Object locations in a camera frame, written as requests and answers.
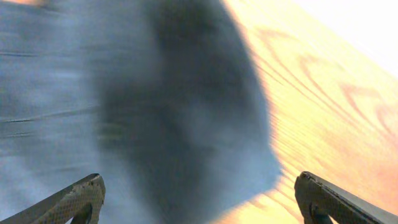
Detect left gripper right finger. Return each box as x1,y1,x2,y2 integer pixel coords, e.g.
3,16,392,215
294,171,397,224

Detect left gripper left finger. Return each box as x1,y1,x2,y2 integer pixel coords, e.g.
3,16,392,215
1,173,106,224

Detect navy shorts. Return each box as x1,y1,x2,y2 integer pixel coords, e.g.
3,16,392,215
1,0,281,223

